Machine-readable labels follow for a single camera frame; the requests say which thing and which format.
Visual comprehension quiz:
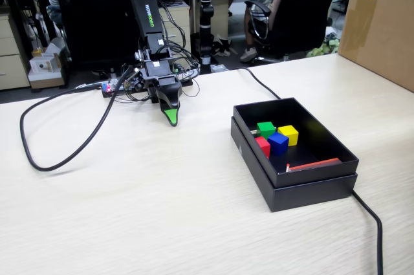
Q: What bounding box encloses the small white product box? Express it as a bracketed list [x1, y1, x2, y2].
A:
[28, 54, 64, 90]

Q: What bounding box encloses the robot base controller board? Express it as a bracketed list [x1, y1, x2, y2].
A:
[100, 77, 195, 104]

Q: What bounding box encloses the black open box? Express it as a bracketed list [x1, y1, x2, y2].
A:
[230, 116, 358, 214]

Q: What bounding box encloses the large black mesh office chair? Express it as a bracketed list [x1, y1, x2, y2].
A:
[50, 0, 143, 77]

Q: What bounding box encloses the green wooden cube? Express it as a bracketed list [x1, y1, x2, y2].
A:
[256, 121, 277, 142]

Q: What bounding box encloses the yellow wooden cube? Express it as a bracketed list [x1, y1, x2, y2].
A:
[277, 124, 300, 147]

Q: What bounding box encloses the black pole with white rings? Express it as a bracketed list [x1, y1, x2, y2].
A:
[197, 0, 216, 65]

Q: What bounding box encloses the orange matchbox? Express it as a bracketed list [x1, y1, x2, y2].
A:
[289, 157, 343, 173]

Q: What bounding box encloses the red wooden cube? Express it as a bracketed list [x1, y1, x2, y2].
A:
[254, 136, 271, 160]

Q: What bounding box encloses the beige drawer cabinet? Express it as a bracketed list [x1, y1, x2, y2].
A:
[0, 6, 32, 91]

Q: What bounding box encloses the large brown cardboard box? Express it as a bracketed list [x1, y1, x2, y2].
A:
[337, 0, 414, 93]

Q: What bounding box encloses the black office chair with armrests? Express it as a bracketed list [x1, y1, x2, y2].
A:
[244, 0, 346, 62]

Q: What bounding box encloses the beige pedestal cabinet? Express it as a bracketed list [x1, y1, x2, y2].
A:
[161, 0, 191, 62]

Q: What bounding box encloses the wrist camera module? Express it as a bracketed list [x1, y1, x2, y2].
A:
[124, 67, 146, 91]

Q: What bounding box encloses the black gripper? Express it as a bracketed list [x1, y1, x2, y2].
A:
[142, 60, 182, 128]

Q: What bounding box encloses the thick black looped cable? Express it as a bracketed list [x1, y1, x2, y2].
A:
[19, 65, 135, 172]

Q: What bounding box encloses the blue wooden cube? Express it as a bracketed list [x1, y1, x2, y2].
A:
[267, 131, 289, 156]

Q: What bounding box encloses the green yellow foam pile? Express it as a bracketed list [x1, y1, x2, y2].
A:
[307, 34, 340, 59]

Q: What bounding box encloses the black cardboard box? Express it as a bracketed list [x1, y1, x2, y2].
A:
[233, 96, 360, 189]

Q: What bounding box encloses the thick black long cable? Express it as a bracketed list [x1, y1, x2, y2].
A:
[237, 67, 385, 275]

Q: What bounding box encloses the thin black wire bundle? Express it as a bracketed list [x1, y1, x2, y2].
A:
[155, 0, 201, 98]

